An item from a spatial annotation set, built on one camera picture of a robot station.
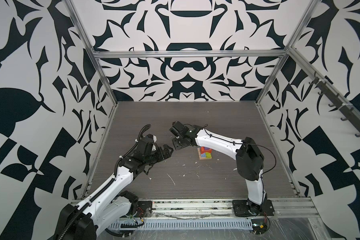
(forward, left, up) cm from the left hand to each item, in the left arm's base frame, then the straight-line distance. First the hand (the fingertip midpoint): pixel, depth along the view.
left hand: (168, 149), depth 80 cm
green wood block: (+1, -23, -11) cm, 25 cm away
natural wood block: (+1, -18, -13) cm, 23 cm away
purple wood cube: (-9, -16, +19) cm, 26 cm away
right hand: (+7, -5, -4) cm, 9 cm away
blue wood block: (+1, -20, -10) cm, 23 cm away
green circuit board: (-33, -42, -14) cm, 56 cm away
